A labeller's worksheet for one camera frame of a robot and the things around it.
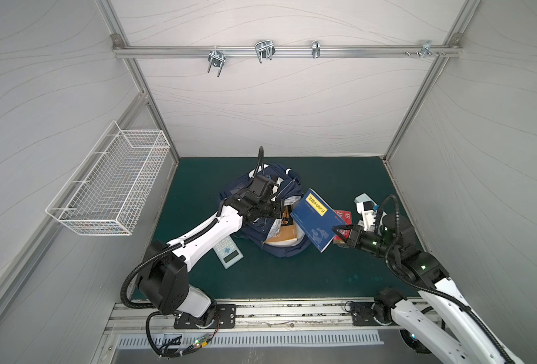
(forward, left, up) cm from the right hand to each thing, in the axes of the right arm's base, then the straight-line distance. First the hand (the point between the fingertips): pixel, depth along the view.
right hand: (334, 228), depth 70 cm
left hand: (+10, +17, -5) cm, 20 cm away
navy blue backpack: (+5, +27, -17) cm, 32 cm away
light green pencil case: (+26, -20, -20) cm, 39 cm away
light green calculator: (-2, +37, -20) cm, 42 cm away
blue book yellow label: (+5, +4, -3) cm, 7 cm away
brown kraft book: (+7, +15, -18) cm, 24 cm away
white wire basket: (+4, +70, +10) cm, 71 cm away
